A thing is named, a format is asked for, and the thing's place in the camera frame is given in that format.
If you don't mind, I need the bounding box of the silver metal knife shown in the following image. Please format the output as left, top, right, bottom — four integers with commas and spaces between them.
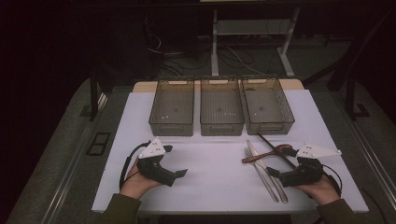
247, 139, 290, 204

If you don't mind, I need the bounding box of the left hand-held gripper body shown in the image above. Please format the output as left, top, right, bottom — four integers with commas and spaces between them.
135, 137, 178, 188

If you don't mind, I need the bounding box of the tangle of black floor cables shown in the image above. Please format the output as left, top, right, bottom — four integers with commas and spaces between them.
144, 17, 219, 77

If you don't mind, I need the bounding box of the metal floor rail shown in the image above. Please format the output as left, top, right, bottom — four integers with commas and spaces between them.
40, 92, 110, 224
330, 92, 396, 203

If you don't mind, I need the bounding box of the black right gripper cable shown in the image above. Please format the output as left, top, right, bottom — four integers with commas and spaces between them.
321, 163, 344, 197

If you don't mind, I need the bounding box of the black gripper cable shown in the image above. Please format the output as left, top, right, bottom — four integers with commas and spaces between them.
321, 163, 344, 197
119, 141, 152, 190

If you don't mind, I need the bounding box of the white floor cable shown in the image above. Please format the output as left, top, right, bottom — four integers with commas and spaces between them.
228, 46, 265, 76

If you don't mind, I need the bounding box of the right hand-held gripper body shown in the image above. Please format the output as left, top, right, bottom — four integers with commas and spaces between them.
278, 143, 343, 189

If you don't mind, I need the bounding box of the person's right hand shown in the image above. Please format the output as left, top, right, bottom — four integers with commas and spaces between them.
295, 175, 341, 206

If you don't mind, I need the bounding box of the black slanted bar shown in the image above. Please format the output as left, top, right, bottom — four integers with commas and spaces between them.
302, 8, 396, 88

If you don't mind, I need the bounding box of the black metal stand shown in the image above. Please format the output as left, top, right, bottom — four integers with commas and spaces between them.
346, 73, 372, 121

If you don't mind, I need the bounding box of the white metal stand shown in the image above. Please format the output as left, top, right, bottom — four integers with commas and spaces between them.
210, 7, 302, 78

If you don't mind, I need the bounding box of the reddish-brown wooden spoon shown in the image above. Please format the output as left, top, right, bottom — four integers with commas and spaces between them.
241, 143, 292, 164

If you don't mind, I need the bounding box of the black chopstick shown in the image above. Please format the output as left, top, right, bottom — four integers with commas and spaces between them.
256, 132, 297, 171
257, 133, 297, 171

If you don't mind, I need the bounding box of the silver metal fork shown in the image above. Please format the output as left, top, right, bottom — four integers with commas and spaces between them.
244, 147, 280, 203

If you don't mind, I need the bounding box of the person's left hand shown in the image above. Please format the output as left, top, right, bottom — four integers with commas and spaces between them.
120, 158, 163, 200

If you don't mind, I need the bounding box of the translucent grey plastic bin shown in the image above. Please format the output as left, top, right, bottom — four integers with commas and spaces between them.
199, 77, 246, 137
241, 77, 296, 136
148, 78, 195, 137

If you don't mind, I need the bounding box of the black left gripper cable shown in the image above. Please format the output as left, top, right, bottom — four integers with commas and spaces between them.
119, 141, 152, 190

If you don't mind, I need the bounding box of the white table cover board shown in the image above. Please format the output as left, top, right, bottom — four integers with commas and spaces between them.
92, 89, 370, 215

